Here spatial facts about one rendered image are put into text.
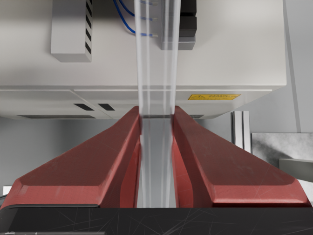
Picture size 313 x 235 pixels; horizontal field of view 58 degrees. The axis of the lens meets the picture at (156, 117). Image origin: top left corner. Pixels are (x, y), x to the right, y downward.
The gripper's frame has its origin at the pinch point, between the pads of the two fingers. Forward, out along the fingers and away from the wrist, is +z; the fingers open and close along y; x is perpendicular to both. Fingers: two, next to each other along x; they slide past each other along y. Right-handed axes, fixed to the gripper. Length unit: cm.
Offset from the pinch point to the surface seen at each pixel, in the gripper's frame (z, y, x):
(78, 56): 29.3, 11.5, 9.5
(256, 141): 70, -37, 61
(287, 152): 67, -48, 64
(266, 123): 75, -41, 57
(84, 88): 30.6, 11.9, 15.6
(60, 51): 28.5, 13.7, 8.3
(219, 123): 75, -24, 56
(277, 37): 34.7, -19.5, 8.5
